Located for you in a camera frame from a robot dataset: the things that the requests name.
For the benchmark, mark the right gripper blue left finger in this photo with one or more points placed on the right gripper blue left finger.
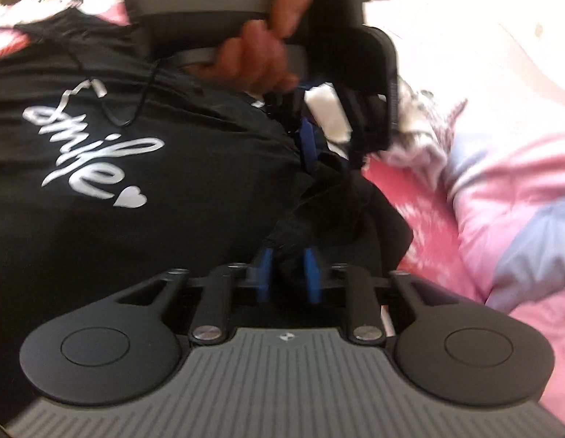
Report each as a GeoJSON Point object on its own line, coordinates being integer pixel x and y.
{"type": "Point", "coordinates": [264, 272]}

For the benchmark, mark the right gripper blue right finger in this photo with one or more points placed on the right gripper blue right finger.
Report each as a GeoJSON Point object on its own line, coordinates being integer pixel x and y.
{"type": "Point", "coordinates": [312, 275]}

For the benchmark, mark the person's left hand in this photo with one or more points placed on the person's left hand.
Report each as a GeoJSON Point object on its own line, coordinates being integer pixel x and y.
{"type": "Point", "coordinates": [255, 62]}

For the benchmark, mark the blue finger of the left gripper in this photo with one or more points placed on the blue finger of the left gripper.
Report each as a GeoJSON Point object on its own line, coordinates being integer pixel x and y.
{"type": "Point", "coordinates": [308, 143]}

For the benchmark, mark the black garment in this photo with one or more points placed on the black garment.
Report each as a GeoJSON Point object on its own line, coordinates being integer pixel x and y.
{"type": "Point", "coordinates": [126, 345]}

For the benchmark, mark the pink blue floral quilt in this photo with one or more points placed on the pink blue floral quilt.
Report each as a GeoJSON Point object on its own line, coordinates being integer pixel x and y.
{"type": "Point", "coordinates": [484, 193]}

